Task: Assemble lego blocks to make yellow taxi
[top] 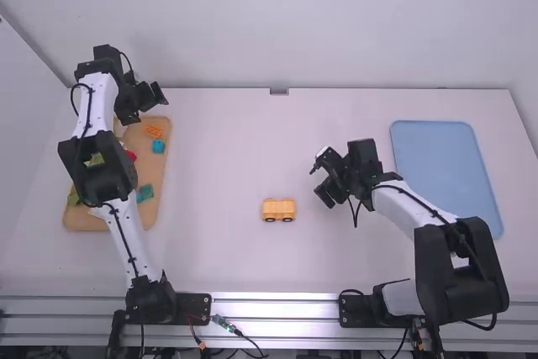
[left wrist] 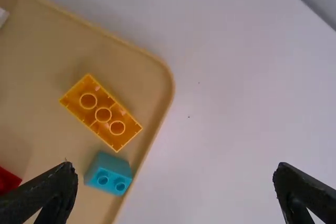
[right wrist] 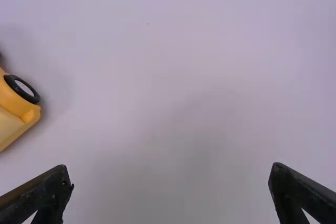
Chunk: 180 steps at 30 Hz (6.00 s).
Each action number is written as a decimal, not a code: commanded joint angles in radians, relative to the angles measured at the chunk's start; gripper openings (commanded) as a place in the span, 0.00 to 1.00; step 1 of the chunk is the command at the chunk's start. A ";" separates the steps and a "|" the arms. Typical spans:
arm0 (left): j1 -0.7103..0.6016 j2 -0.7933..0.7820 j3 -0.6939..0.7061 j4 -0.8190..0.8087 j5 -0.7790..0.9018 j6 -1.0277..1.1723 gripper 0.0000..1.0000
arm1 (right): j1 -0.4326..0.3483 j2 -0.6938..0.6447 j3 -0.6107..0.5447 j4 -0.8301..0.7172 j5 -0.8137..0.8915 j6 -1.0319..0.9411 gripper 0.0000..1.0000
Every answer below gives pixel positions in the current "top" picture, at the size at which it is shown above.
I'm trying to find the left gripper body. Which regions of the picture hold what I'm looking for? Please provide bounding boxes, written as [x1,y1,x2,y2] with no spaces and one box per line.
[113,80,153,119]

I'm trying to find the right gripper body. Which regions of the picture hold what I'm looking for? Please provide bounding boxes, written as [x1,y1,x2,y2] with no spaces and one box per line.
[326,147,359,204]

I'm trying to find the yellow toy car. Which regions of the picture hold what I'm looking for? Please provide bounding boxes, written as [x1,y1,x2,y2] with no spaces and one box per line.
[261,197,298,224]

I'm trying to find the green toy brick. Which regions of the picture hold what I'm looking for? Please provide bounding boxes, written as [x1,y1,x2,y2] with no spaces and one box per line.
[83,151,107,168]
[67,183,86,209]

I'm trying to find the tan tray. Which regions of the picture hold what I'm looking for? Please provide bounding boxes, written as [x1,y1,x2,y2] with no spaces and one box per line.
[61,114,173,233]

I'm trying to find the teal toy brick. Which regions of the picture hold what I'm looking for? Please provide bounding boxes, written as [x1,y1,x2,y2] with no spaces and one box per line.
[134,183,156,204]

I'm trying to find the blue mat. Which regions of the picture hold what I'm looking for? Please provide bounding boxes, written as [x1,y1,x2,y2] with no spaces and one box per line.
[388,119,505,240]

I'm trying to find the silver rails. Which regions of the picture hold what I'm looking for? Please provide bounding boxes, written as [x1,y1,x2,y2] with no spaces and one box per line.
[0,291,538,350]

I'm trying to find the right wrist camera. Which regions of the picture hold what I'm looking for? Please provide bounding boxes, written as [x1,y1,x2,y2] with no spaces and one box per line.
[314,146,337,166]

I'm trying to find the black cable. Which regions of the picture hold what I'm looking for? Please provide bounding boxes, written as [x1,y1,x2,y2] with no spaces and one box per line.
[69,82,94,119]
[349,198,364,230]
[460,314,498,332]

